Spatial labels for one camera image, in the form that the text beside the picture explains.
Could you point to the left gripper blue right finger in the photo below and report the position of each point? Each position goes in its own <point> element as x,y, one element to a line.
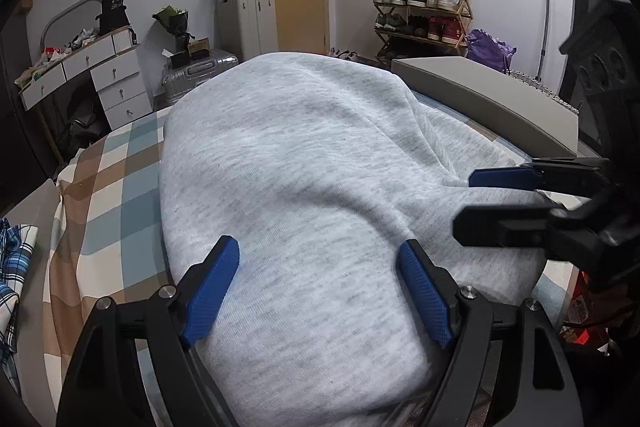
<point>533,387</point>

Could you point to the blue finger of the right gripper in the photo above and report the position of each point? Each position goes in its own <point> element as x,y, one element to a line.
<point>519,226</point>
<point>519,178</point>

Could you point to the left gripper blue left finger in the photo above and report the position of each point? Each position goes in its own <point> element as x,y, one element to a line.
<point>104,385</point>

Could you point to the light grey hoodie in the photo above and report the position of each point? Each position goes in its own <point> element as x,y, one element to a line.
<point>320,169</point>

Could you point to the purple bag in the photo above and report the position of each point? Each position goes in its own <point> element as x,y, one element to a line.
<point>489,51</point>

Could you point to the checkered bed sheet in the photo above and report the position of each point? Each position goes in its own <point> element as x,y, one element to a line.
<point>107,236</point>

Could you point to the blue plaid shirt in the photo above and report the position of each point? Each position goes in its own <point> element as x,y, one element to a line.
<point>17,244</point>

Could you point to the bamboo shoe rack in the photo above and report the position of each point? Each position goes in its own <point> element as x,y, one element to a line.
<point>421,28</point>

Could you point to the long grey pole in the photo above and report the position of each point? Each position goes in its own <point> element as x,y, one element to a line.
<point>544,41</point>

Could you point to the black bag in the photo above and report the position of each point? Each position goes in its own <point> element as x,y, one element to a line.
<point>86,123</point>

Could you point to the silver lying suitcase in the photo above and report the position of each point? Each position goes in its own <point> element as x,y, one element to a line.
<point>177,82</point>

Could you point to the white drawer desk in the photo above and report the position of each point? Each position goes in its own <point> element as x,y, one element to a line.
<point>111,62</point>

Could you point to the flower bouquet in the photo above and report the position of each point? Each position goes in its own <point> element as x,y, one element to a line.
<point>176,22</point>

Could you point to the black box on desk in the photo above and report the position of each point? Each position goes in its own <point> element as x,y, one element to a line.
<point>113,16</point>

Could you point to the arched mirror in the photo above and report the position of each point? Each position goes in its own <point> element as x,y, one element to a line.
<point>66,25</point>

